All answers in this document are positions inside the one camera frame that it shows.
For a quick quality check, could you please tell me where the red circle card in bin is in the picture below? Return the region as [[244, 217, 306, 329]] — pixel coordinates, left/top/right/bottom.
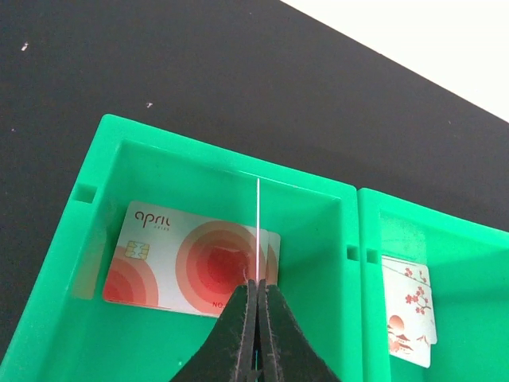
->
[[103, 201, 281, 318]]

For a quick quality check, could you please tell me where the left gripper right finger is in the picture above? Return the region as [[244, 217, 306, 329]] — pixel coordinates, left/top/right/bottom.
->
[[258, 280, 339, 381]]

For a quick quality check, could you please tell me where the green bin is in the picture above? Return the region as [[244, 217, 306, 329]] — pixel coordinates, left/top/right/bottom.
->
[[1, 115, 363, 381], [358, 189, 508, 381]]

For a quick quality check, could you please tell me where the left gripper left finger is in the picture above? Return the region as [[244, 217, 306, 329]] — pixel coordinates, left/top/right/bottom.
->
[[172, 280, 258, 381]]

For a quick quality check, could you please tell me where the red circle april card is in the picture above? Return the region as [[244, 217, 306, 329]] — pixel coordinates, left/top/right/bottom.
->
[[255, 178, 261, 284]]

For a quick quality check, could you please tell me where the white card in bin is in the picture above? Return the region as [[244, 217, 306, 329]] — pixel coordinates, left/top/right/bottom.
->
[[382, 255, 437, 368]]

